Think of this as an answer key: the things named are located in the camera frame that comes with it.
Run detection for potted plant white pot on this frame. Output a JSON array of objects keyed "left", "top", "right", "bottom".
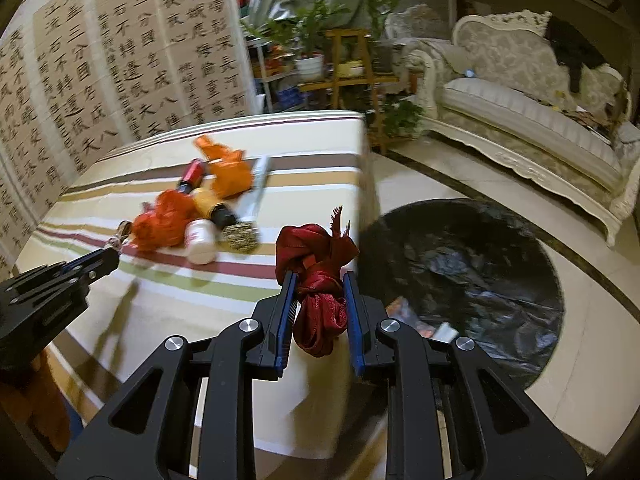
[{"left": 240, "top": 0, "right": 351, "bottom": 81}]

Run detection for gold bottle black cap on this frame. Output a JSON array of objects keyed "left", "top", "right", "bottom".
[{"left": 192, "top": 187, "right": 238, "bottom": 228}]

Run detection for small white bottle red label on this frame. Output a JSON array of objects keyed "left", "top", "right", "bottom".
[{"left": 184, "top": 218, "right": 218, "bottom": 266}]

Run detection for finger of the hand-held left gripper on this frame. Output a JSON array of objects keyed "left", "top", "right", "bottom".
[
  {"left": 0, "top": 247, "right": 121, "bottom": 293},
  {"left": 10, "top": 257, "right": 121, "bottom": 330}
]

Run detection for white metal shelf rack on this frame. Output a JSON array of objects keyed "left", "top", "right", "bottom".
[{"left": 245, "top": 40, "right": 301, "bottom": 113}]

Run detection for orange plastic bag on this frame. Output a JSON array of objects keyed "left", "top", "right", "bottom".
[{"left": 194, "top": 135, "right": 252, "bottom": 200}]

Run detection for black garment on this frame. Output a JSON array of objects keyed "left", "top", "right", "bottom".
[{"left": 544, "top": 15, "right": 608, "bottom": 93}]

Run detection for green trailing plant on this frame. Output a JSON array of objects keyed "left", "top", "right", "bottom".
[{"left": 372, "top": 97, "right": 426, "bottom": 138}]

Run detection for plaid ribbon bundle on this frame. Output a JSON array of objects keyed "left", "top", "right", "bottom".
[{"left": 112, "top": 220, "right": 136, "bottom": 250}]

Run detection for cream ornate sofa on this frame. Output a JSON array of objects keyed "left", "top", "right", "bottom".
[{"left": 420, "top": 8, "right": 640, "bottom": 248}]

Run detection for trash bin black bag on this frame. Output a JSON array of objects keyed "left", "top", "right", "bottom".
[{"left": 356, "top": 199, "right": 566, "bottom": 391}]

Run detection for orange white snack wrapper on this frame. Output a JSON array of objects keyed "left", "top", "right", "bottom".
[{"left": 387, "top": 296, "right": 437, "bottom": 339}]

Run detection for calligraphy paper sheets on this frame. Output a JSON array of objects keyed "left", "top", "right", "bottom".
[{"left": 0, "top": 0, "right": 253, "bottom": 271}]

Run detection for tall potted plant dark pot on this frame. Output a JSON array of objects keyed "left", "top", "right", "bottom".
[{"left": 350, "top": 0, "right": 411, "bottom": 73}]

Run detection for striped tablecloth table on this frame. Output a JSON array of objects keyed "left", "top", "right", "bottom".
[{"left": 10, "top": 110, "right": 381, "bottom": 461}]

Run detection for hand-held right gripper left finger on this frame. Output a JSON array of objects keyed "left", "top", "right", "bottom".
[{"left": 55, "top": 270, "right": 299, "bottom": 480}]

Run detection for orange-red mesh bag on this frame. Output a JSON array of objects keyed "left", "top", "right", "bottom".
[{"left": 131, "top": 190, "right": 198, "bottom": 252}]

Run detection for cream ornate armchair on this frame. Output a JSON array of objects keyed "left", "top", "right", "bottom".
[{"left": 385, "top": 4, "right": 461, "bottom": 111}]

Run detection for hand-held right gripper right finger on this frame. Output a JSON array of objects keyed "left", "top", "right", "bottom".
[{"left": 342, "top": 270, "right": 586, "bottom": 480}]

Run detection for gold glitter ball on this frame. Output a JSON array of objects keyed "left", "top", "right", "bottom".
[{"left": 220, "top": 220, "right": 261, "bottom": 255}]

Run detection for dark red satin ribbon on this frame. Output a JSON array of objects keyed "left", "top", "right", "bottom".
[{"left": 275, "top": 205, "right": 360, "bottom": 358}]

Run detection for wooden plant stand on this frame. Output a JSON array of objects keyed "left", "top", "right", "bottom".
[{"left": 300, "top": 29, "right": 416, "bottom": 153}]

